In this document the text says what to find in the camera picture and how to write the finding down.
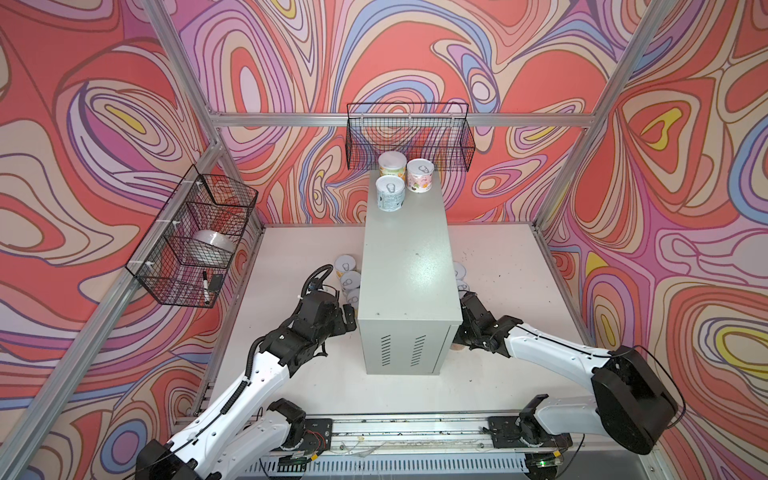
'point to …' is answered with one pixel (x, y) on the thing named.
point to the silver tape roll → (212, 247)
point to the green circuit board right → (542, 462)
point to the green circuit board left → (290, 464)
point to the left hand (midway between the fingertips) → (344, 311)
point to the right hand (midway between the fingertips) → (457, 337)
